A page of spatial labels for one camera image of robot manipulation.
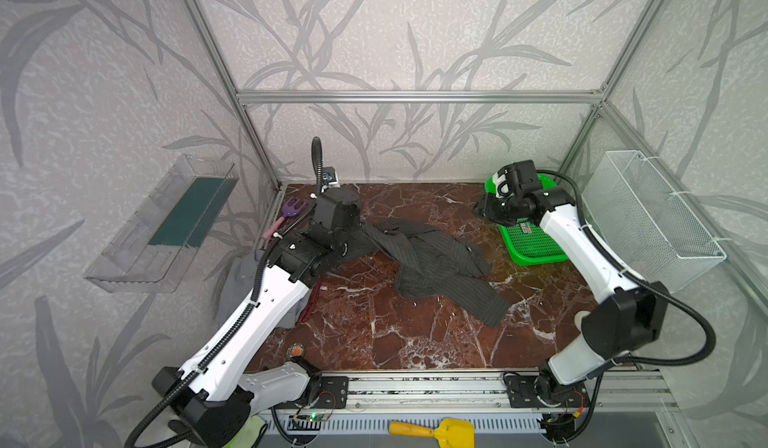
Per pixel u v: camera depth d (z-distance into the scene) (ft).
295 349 2.64
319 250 1.56
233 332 1.28
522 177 2.07
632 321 1.41
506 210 2.25
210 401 1.19
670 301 1.34
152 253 2.07
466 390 2.47
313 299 2.92
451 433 2.19
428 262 2.99
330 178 1.87
